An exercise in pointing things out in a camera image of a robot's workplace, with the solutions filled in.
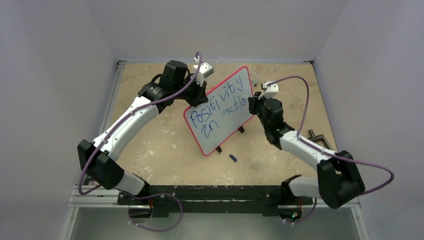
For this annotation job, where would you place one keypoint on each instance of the red framed whiteboard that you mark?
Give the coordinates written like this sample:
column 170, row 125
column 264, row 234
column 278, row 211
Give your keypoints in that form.
column 227, row 109

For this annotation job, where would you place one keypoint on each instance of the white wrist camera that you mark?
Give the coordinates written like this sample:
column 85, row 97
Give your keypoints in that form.
column 269, row 90
column 204, row 72

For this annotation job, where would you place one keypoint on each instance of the dark metal clamp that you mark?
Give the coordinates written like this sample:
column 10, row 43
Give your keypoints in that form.
column 319, row 139

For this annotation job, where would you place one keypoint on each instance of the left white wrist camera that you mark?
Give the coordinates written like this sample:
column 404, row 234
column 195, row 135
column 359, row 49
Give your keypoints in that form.
column 204, row 72

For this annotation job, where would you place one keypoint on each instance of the blue marker cap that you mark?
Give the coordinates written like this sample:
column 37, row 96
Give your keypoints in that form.
column 233, row 158

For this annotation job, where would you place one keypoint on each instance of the aluminium frame rail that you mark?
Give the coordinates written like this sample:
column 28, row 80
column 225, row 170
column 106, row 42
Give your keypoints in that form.
column 90, row 154

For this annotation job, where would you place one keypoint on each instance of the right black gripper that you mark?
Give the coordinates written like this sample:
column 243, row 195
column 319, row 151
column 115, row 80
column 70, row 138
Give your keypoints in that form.
column 254, row 105

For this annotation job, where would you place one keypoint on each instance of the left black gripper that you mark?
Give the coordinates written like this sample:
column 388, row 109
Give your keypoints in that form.
column 200, row 97

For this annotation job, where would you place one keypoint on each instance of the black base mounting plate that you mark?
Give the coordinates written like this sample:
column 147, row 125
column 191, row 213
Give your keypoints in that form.
column 267, row 200

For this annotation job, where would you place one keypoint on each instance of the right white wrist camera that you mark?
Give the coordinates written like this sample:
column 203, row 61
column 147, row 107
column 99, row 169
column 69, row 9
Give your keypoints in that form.
column 269, row 90

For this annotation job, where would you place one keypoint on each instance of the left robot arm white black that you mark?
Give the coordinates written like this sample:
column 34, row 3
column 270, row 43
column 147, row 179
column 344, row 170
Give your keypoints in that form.
column 98, row 158

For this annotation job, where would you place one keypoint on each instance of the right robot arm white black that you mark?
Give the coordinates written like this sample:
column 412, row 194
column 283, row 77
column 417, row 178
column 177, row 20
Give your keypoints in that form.
column 338, row 180

